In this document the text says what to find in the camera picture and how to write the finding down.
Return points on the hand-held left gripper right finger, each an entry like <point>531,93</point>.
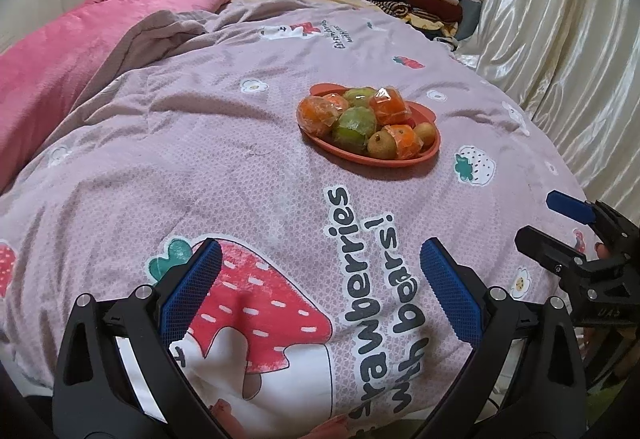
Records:
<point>452,289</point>

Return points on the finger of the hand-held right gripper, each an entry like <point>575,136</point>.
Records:
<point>570,208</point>
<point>545,244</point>

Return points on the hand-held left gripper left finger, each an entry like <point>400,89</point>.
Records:
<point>192,286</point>

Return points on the orange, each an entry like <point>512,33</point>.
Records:
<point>388,102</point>
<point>311,117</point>
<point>404,140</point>
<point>338,101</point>

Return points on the brown longan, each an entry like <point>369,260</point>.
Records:
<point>379,145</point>
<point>426,130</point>

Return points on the orange plastic plate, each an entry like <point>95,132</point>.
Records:
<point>340,150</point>

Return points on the green citrus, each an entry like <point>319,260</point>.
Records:
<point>356,129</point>
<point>361,95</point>

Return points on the person's right hand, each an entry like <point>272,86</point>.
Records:
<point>601,250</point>

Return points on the person's left hand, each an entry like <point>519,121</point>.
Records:
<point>221,407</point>

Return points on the purple strawberry print quilt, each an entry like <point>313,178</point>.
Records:
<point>175,144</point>

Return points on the cream satin curtain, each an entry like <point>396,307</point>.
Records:
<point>550,19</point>

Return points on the pink blanket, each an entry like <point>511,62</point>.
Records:
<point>50,59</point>

